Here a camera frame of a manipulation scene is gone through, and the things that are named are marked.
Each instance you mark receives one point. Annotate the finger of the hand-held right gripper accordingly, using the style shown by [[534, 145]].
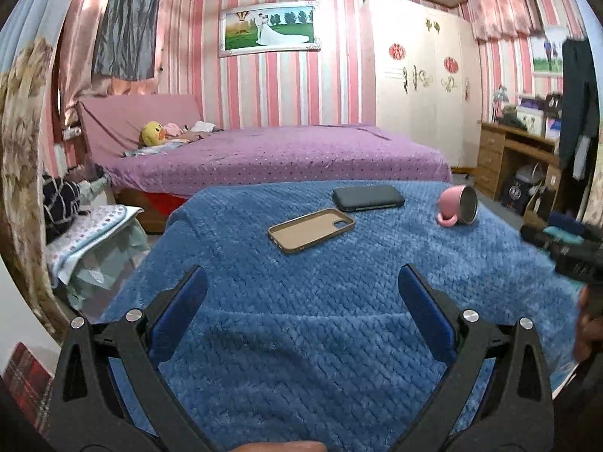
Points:
[[534, 238]]

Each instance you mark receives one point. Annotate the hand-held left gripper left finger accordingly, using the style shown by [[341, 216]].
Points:
[[179, 310]]

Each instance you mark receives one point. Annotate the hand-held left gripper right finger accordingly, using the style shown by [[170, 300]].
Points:
[[426, 310]]

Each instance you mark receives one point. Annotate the teal plastic basket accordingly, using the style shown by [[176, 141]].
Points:
[[563, 236]]

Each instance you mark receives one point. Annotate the person's right hand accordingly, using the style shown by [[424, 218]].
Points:
[[589, 329]]

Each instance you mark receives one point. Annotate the person's left hand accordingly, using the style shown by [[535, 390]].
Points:
[[278, 447]]

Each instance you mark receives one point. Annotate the black box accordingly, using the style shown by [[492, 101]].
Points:
[[513, 193]]

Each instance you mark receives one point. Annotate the mint green cloth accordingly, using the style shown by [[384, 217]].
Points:
[[108, 263]]

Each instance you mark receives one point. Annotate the pink cup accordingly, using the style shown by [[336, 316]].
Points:
[[450, 200]]

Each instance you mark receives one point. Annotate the wooden desk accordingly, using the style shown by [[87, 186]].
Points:
[[490, 150]]

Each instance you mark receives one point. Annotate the white storage box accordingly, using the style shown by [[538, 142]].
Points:
[[532, 120]]

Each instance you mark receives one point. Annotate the dotted cushion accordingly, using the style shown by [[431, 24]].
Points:
[[94, 223]]

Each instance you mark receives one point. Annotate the dark folded garment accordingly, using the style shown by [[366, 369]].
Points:
[[511, 116]]

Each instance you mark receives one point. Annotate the blue fleece blanket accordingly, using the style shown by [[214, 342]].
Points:
[[301, 292]]

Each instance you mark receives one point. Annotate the black phone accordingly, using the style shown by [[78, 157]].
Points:
[[367, 197]]

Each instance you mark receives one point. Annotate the dark hanging clothes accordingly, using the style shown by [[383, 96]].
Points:
[[577, 103]]

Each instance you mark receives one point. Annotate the tan phone case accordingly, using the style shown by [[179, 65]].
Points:
[[306, 230]]

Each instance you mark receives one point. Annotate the desk lamp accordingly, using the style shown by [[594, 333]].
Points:
[[499, 96]]

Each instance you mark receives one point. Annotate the white wardrobe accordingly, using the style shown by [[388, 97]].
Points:
[[424, 127]]

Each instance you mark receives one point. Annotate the pile of light clothes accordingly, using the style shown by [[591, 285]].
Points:
[[87, 181]]

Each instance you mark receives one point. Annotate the black white patterned garment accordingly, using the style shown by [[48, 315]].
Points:
[[61, 202]]

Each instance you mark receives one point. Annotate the red plaid cloth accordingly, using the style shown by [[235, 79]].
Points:
[[28, 386]]

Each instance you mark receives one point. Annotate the yellow duck plush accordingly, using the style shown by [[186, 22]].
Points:
[[151, 134]]

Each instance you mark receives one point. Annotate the pink clothes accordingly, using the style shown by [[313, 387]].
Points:
[[188, 131]]

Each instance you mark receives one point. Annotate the small framed picture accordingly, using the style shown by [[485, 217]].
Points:
[[546, 52]]

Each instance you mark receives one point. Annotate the purple dotted bed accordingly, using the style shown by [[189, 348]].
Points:
[[282, 155]]

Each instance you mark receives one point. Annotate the red paper decoration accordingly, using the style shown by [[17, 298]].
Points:
[[398, 52], [451, 65]]

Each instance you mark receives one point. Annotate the pink covered headboard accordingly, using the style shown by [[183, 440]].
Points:
[[117, 122]]

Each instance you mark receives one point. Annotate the floral patterned curtain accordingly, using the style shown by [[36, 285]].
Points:
[[23, 174]]

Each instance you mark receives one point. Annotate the white power strip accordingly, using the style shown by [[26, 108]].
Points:
[[71, 133]]

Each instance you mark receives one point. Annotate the pink valance curtain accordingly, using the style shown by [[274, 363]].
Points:
[[504, 9]]

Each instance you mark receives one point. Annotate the pink satin curtain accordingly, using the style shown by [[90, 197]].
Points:
[[80, 56]]

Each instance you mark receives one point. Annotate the grey curtain cloth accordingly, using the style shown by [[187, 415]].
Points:
[[125, 23]]

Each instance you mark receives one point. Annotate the framed wedding picture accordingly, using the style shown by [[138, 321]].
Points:
[[268, 30]]

